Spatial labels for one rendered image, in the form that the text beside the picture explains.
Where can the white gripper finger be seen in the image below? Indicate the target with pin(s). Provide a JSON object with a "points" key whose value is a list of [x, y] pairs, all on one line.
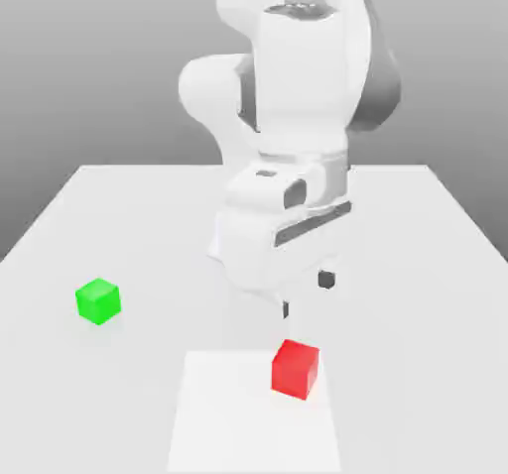
{"points": [[326, 279], [284, 307]]}

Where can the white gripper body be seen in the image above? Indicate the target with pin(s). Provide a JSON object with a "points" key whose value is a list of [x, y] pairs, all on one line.
{"points": [[250, 252]]}

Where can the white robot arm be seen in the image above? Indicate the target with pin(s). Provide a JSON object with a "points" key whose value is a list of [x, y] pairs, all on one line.
{"points": [[301, 85]]}

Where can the small red cube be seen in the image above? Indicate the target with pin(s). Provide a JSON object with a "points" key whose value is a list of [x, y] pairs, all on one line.
{"points": [[294, 371]]}

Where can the small green cube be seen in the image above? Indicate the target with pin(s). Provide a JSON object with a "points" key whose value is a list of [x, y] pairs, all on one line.
{"points": [[98, 302]]}

